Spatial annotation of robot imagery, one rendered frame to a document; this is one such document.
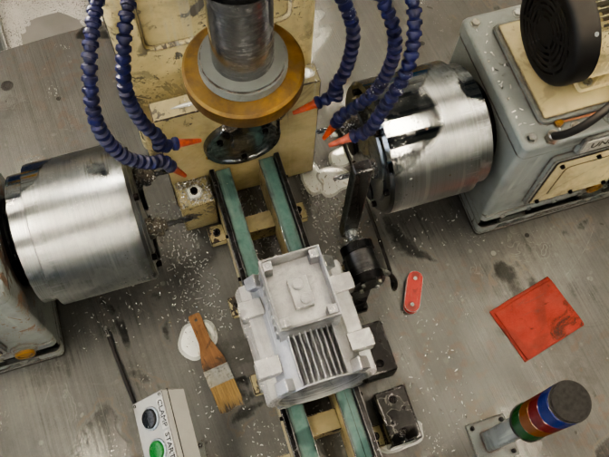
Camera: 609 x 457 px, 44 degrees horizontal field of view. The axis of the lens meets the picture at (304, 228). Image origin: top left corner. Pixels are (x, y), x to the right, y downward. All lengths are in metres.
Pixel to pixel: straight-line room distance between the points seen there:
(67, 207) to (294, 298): 0.39
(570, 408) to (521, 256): 0.58
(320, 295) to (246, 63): 0.39
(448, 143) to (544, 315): 0.46
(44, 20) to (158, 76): 1.09
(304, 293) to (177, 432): 0.29
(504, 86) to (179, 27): 0.57
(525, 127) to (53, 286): 0.83
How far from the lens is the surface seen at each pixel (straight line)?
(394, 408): 1.43
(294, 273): 1.21
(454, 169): 1.34
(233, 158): 1.47
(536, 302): 1.60
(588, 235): 1.71
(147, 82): 1.42
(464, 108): 1.33
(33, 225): 1.25
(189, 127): 1.35
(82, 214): 1.24
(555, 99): 1.37
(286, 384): 1.19
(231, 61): 1.05
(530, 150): 1.32
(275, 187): 1.49
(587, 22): 1.24
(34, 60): 1.87
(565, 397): 1.13
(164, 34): 1.34
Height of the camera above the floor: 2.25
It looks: 67 degrees down
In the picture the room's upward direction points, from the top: 5 degrees clockwise
